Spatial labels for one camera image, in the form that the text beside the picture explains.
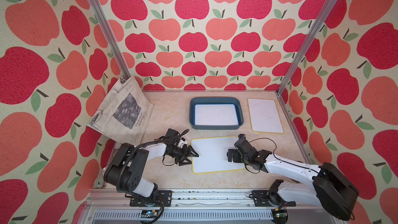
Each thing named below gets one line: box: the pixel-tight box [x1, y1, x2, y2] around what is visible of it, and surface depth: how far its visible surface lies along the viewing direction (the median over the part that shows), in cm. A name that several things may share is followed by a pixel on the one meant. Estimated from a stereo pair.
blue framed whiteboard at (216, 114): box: [193, 103, 240, 126], surface depth 107 cm
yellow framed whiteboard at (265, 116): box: [247, 98, 285, 134], surface depth 110 cm
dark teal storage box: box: [189, 96, 244, 130], surface depth 109 cm
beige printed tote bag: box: [86, 75, 155, 147], surface depth 90 cm
